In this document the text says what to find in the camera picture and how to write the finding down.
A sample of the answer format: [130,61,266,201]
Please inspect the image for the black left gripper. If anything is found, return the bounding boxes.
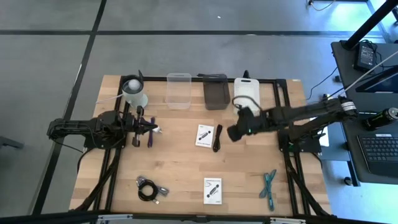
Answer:
[126,105,158,147]

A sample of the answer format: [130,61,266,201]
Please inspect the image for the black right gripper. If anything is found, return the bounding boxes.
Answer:
[226,106,270,143]

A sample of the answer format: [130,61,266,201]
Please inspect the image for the purple braided cable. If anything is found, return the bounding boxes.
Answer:
[146,116,156,149]

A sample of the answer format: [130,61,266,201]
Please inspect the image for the short black cable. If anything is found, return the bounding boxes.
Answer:
[212,124,223,153]

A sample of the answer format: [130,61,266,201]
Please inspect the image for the white printed product box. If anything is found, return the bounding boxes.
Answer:
[195,124,215,149]
[203,177,223,205]

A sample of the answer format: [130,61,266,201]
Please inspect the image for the black cable grey plugs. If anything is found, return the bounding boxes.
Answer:
[136,175,170,205]

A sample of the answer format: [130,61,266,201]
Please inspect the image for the teal braided cable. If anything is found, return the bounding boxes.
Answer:
[259,169,277,212]

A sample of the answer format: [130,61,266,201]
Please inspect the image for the dark grey plastic bin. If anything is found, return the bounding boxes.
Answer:
[202,73,231,111]

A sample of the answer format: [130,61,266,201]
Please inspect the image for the white plastic bin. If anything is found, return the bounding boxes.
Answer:
[233,77,261,115]

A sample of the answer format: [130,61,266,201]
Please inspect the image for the clear plastic bin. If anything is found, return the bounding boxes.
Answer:
[165,72,192,110]

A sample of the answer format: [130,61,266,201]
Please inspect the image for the tall translucent white container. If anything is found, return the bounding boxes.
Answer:
[121,74,149,110]

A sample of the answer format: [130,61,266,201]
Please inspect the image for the white paper sheet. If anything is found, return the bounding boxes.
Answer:
[309,117,330,147]

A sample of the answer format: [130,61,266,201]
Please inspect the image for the black side desk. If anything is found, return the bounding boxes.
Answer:
[330,39,398,185]

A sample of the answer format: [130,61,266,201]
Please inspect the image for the grey chair leg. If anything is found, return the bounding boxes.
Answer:
[0,135,25,151]

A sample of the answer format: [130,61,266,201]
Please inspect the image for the long white rod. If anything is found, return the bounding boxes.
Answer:
[326,49,398,100]

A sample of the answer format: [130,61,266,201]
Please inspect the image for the black keyboard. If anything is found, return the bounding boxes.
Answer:
[356,133,398,178]

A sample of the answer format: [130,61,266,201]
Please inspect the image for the dark drink can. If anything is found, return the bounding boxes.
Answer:
[363,107,398,131]

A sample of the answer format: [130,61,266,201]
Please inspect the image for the black power adapter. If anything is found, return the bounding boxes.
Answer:
[353,42,377,73]

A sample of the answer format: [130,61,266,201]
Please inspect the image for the black tablet screen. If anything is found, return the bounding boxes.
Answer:
[355,65,398,94]

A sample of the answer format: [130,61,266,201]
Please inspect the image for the black pole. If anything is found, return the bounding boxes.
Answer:
[341,0,398,51]

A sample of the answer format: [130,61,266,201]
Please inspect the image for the white cord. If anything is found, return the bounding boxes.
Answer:
[95,94,125,104]

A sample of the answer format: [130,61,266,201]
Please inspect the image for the black aluminium frame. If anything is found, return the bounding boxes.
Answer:
[70,74,333,224]

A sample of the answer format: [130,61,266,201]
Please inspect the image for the silver aluminium rail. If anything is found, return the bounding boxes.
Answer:
[95,213,134,224]
[269,217,307,224]

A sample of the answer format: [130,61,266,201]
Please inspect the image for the black floor cable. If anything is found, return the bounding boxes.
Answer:
[306,66,340,101]

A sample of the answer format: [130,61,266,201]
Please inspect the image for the thin floor cable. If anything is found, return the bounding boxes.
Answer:
[307,0,337,12]

